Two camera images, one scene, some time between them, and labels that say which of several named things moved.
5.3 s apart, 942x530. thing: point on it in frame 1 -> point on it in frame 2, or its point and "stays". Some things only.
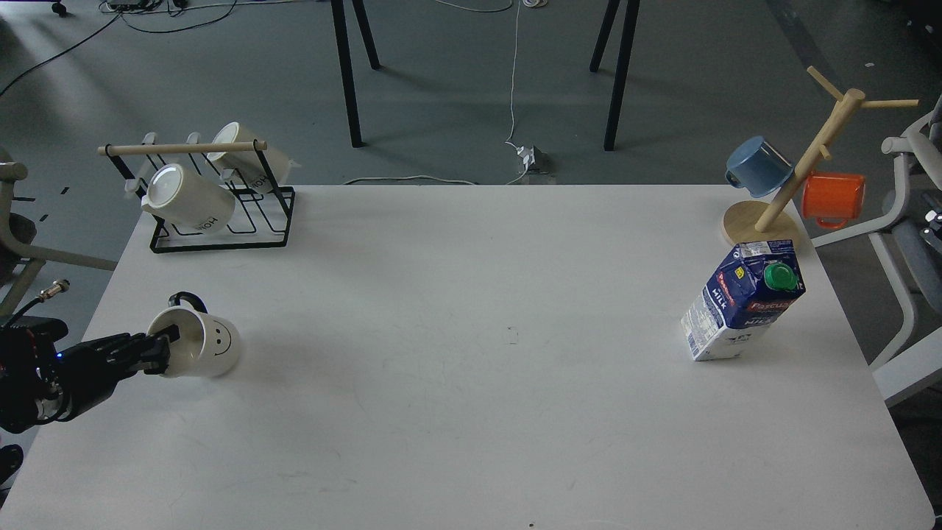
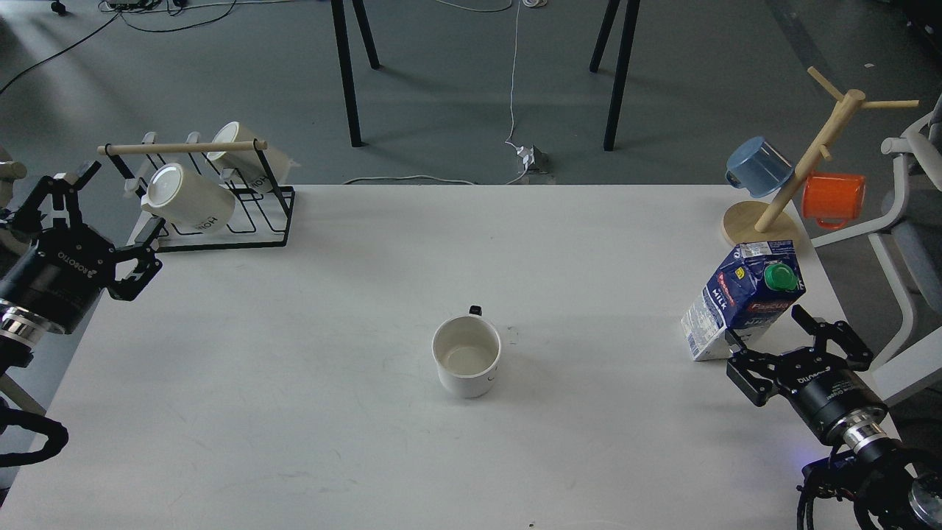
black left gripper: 39,384 -> 55,279
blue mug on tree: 754,165 stays
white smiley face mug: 208,347 -> 466,349
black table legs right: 630,29 stays
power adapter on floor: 535,161 stays
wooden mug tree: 765,222 stays
